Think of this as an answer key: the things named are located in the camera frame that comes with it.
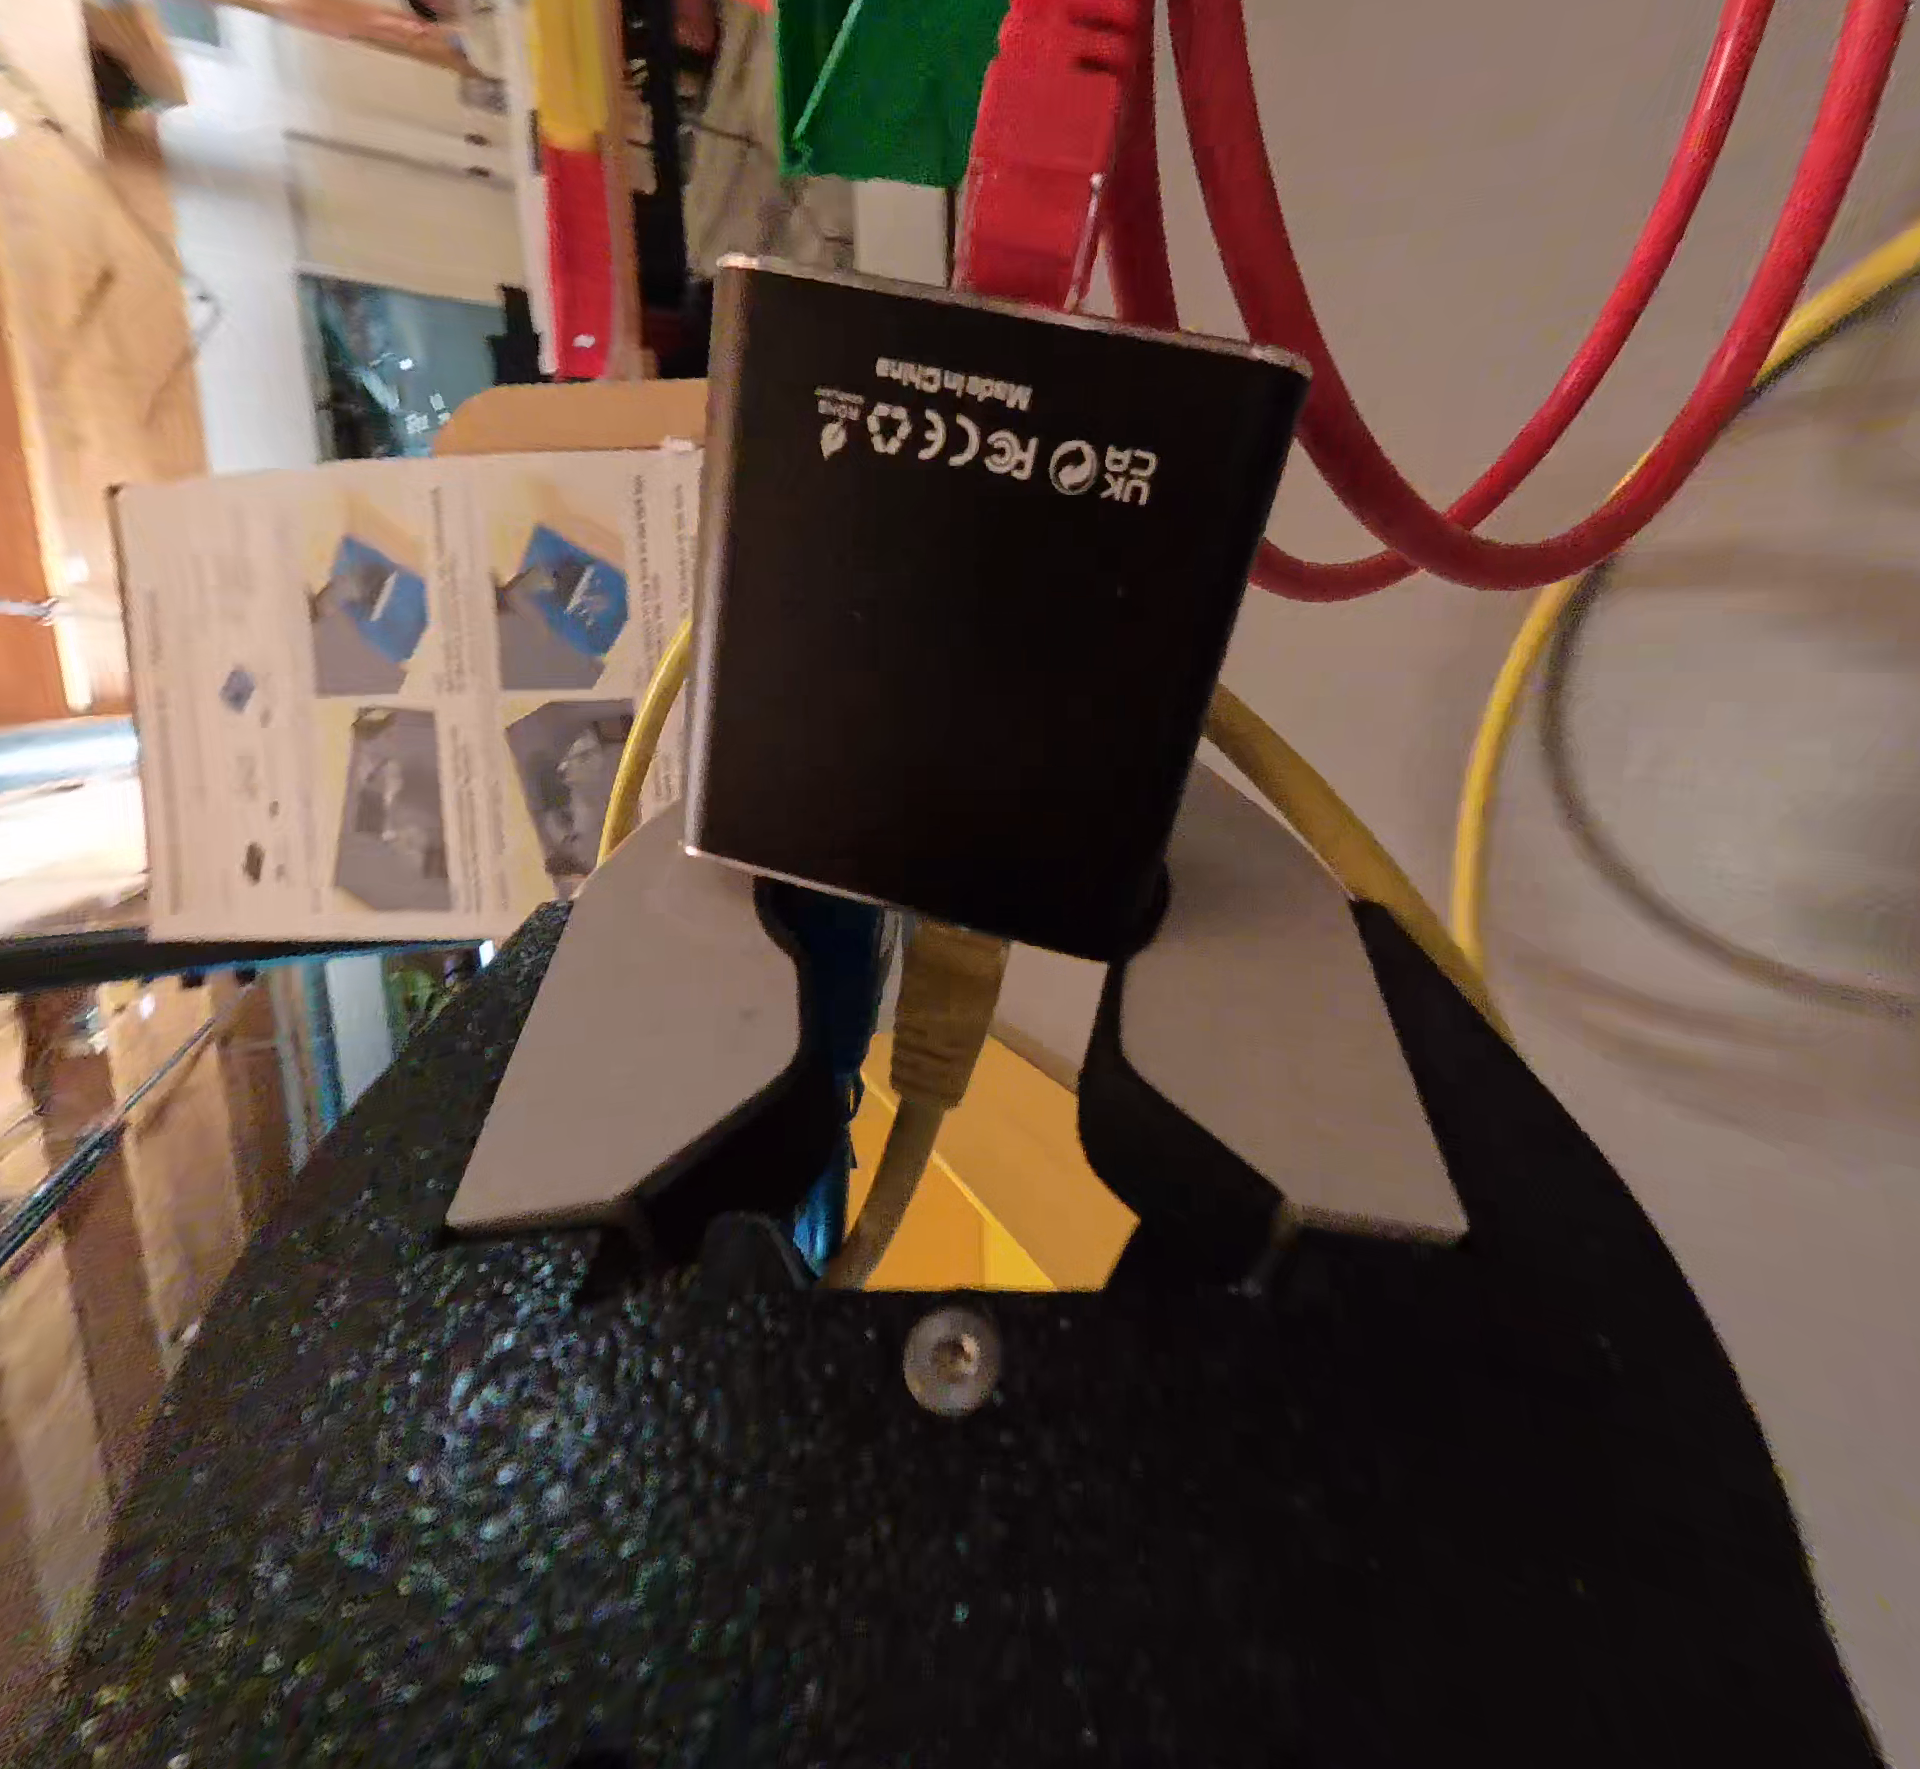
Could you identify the green plastic bin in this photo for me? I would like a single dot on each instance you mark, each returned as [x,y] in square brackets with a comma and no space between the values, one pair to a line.
[886,46]

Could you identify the black ethernet splitter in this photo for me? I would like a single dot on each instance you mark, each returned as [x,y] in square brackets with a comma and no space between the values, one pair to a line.
[977,629]

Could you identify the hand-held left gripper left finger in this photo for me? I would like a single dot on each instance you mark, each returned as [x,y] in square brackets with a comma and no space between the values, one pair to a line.
[644,1048]

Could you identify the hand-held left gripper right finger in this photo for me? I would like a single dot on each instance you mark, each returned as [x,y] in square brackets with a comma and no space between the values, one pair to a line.
[1275,1048]

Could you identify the printed instruction sheet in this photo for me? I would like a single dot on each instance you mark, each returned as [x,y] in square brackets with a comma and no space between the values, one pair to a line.
[224,749]

